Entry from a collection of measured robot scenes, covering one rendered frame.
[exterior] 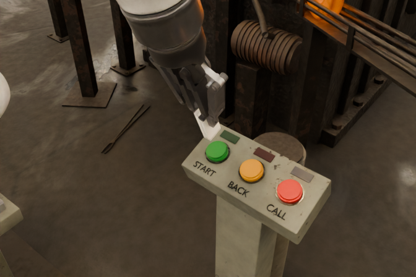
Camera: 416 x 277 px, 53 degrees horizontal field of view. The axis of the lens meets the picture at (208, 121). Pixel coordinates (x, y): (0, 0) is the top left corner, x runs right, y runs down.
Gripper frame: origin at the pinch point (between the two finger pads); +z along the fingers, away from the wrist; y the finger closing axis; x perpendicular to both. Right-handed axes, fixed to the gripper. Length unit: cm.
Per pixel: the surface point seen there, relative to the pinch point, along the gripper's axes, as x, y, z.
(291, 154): -12.0, -6.4, 22.8
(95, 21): -69, 172, 98
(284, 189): 0.7, -14.0, 8.7
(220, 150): 0.2, -0.4, 8.6
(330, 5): -52, 7, 19
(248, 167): 0.3, -6.7, 8.6
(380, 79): -102, 9, 102
